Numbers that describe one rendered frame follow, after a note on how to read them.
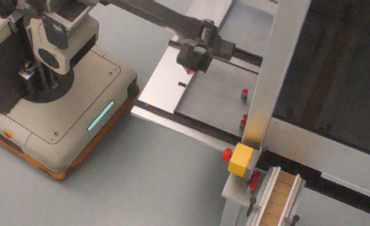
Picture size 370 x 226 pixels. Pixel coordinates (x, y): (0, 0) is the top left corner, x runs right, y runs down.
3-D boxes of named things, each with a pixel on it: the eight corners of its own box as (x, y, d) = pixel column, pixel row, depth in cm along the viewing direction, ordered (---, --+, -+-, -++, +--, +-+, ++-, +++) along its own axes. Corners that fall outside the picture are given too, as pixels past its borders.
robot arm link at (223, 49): (204, 17, 171) (195, 45, 170) (243, 29, 172) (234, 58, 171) (198, 28, 183) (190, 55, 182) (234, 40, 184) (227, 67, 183)
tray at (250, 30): (320, 24, 232) (321, 19, 229) (298, 76, 220) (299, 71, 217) (236, -5, 238) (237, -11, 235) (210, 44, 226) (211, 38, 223)
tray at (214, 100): (291, 93, 216) (292, 88, 213) (265, 152, 203) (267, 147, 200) (202, 60, 222) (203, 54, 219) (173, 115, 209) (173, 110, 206)
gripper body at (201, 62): (204, 74, 187) (210, 63, 180) (174, 60, 187) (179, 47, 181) (212, 59, 190) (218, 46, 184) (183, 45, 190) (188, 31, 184)
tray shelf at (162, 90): (322, 19, 236) (323, 16, 235) (259, 167, 203) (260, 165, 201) (207, -22, 245) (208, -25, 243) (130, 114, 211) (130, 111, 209)
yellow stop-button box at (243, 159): (256, 161, 193) (259, 151, 187) (248, 180, 189) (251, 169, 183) (234, 151, 194) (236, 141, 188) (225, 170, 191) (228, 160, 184)
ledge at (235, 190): (274, 179, 201) (275, 176, 199) (261, 213, 194) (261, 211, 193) (235, 163, 203) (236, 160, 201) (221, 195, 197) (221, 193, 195)
